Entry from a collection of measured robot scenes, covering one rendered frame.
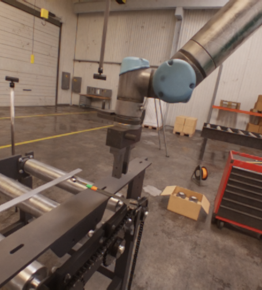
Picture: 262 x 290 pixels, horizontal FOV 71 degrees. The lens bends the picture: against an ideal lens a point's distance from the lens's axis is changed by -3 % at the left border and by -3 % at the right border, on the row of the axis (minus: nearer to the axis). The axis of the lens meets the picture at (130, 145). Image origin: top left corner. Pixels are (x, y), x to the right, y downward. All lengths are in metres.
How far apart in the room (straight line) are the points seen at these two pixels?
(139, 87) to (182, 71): 0.18
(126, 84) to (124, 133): 0.13
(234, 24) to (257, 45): 10.33
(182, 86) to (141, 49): 11.20
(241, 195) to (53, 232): 2.25
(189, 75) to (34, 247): 0.45
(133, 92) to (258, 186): 2.17
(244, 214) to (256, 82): 8.39
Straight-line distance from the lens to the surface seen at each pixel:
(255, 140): 5.49
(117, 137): 0.49
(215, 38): 0.39
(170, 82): 0.35
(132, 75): 0.50
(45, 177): 1.42
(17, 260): 0.46
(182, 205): 2.73
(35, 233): 0.51
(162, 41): 11.23
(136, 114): 0.51
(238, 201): 2.57
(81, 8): 13.62
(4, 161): 1.56
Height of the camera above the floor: 1.50
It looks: 16 degrees down
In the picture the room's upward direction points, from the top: 9 degrees clockwise
